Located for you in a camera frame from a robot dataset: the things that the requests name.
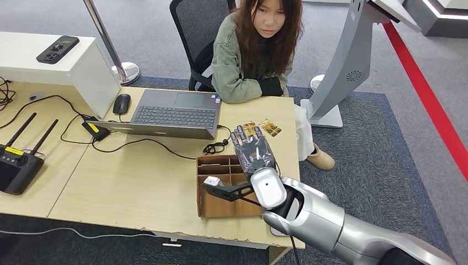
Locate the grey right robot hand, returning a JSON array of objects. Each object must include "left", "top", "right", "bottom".
[{"left": 230, "top": 125, "right": 278, "bottom": 180}]

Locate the gold ID card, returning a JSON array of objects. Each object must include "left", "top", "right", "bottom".
[{"left": 258, "top": 118, "right": 283, "bottom": 138}]

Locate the gold patterned key card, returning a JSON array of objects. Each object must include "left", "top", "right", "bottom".
[{"left": 240, "top": 121, "right": 259, "bottom": 138}]

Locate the person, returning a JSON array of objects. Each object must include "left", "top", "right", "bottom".
[{"left": 211, "top": 0, "right": 336, "bottom": 172}]

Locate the wooden compartment organizer box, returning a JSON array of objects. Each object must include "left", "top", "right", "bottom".
[{"left": 196, "top": 153, "right": 267, "bottom": 219}]

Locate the tan boot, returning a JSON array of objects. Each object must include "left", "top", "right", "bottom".
[{"left": 306, "top": 143, "right": 336, "bottom": 172}]

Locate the grey laptop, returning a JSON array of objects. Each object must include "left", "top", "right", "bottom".
[{"left": 86, "top": 88, "right": 223, "bottom": 140}]

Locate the white round base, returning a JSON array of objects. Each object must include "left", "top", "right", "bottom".
[{"left": 310, "top": 74, "right": 326, "bottom": 94}]

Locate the dark grey rug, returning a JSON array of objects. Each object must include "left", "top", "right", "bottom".
[{"left": 0, "top": 76, "right": 458, "bottom": 265}]

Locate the grey kiosk stand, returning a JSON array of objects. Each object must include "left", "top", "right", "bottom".
[{"left": 300, "top": 0, "right": 421, "bottom": 129}]

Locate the black computer mouse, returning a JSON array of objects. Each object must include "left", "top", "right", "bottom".
[{"left": 112, "top": 93, "right": 131, "bottom": 115}]

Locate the black office chair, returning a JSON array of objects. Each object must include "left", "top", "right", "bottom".
[{"left": 169, "top": 0, "right": 238, "bottom": 92}]

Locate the black power adapter yellow label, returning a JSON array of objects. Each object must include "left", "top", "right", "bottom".
[{"left": 82, "top": 116, "right": 111, "bottom": 142}]

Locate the white cabinet box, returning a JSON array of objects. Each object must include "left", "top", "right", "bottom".
[{"left": 0, "top": 31, "right": 122, "bottom": 120}]

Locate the chrome stanchion pole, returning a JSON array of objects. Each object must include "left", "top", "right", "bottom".
[{"left": 83, "top": 0, "right": 141, "bottom": 86}]

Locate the black smartphone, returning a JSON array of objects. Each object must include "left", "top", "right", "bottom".
[{"left": 36, "top": 35, "right": 81, "bottom": 65}]

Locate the white grey display platform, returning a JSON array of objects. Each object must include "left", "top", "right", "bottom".
[{"left": 402, "top": 0, "right": 468, "bottom": 39}]

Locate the black remote controller with antennas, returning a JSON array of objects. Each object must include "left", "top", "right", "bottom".
[{"left": 0, "top": 112, "right": 59, "bottom": 195}]

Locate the black laptop charger cable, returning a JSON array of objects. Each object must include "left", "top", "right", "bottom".
[{"left": 91, "top": 124, "right": 233, "bottom": 161}]

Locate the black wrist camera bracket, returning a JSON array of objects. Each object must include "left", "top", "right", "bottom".
[{"left": 200, "top": 182, "right": 264, "bottom": 208}]

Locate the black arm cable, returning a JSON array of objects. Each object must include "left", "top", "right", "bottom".
[{"left": 290, "top": 235, "right": 301, "bottom": 265}]

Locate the black power cord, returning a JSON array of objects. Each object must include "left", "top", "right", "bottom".
[{"left": 0, "top": 94, "right": 99, "bottom": 145}]

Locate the white cable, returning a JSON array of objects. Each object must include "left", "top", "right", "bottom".
[{"left": 0, "top": 226, "right": 158, "bottom": 240}]

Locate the black cable bundle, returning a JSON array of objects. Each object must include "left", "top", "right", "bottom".
[{"left": 0, "top": 76, "right": 17, "bottom": 112}]

